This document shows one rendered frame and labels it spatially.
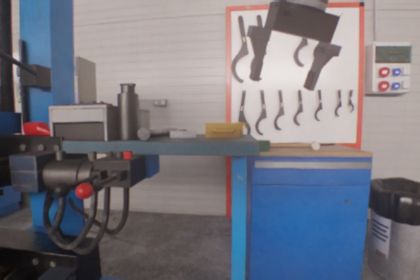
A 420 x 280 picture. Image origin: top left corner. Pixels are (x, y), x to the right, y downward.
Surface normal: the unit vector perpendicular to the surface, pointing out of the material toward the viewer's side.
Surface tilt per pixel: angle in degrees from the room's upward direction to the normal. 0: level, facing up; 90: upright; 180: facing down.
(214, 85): 90
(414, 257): 93
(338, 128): 90
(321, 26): 114
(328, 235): 90
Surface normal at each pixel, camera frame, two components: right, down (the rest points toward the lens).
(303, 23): 0.13, 0.48
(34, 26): -0.11, 0.08
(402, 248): -0.69, 0.11
